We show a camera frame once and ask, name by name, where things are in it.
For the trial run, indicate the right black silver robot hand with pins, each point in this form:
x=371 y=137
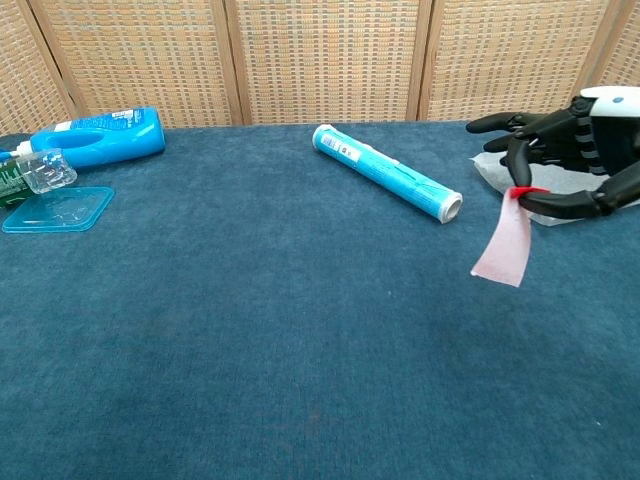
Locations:
x=565 y=135

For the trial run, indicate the small red block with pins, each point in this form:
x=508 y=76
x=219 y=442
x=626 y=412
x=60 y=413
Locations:
x=502 y=245

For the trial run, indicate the grey plastic bag package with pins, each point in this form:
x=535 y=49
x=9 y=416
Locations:
x=492 y=172

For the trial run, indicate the teal cling film roll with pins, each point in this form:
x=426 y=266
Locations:
x=385 y=172

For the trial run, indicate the woven rattan folding screen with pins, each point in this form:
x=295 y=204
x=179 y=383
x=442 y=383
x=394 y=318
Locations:
x=325 y=60

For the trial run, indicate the blue felt table cover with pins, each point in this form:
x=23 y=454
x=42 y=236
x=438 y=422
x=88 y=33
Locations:
x=250 y=325

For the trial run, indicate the blue detergent pump bottle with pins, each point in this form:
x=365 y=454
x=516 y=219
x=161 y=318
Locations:
x=115 y=135

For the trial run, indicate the blue transparent plastic lid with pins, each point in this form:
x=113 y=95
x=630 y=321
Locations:
x=55 y=215

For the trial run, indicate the clear water bottle green label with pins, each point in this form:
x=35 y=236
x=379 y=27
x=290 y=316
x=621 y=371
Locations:
x=45 y=172

